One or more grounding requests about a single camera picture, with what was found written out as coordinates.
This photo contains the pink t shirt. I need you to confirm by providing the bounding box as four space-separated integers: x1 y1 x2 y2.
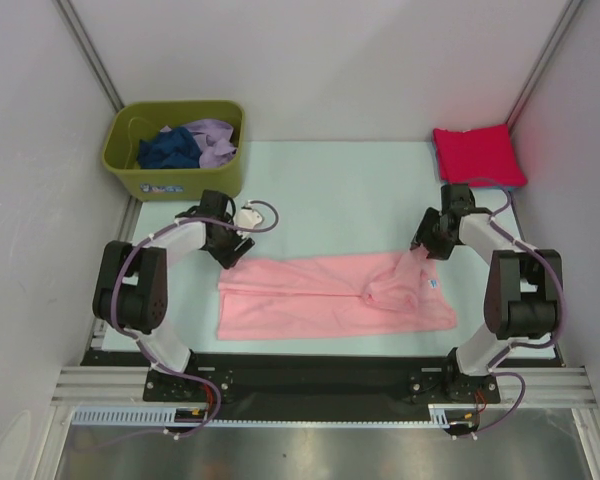
217 249 457 341

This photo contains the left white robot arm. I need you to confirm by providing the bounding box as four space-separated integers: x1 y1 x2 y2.
92 190 263 400

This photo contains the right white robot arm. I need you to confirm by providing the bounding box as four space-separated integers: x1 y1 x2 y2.
411 183 567 401

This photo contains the folded blue t shirt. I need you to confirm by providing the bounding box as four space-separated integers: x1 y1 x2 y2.
443 177 516 192

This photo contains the folded red t shirt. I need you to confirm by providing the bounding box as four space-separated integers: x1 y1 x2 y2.
432 124 528 188

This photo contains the olive green plastic bin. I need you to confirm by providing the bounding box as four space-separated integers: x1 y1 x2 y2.
102 100 245 202

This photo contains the lilac t shirt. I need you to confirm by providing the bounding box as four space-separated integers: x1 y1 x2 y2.
184 119 238 169

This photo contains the dark blue t shirt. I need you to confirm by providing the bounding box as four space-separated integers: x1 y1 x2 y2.
136 127 202 170

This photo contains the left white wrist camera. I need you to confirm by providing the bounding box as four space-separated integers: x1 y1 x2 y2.
233 202 264 238

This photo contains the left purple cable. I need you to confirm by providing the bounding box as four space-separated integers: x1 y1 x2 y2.
74 198 281 451

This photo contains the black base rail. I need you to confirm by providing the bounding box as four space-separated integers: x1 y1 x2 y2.
79 349 566 424

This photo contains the white slotted cable duct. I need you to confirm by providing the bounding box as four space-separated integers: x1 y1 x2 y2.
72 404 478 429

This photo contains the right aluminium frame post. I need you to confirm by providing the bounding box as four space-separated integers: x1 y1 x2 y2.
505 0 586 134

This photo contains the aluminium frame post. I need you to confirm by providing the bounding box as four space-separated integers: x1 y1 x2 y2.
505 0 586 134
52 0 124 112

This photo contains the left aluminium frame post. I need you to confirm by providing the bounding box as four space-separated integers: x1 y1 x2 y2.
52 0 124 112

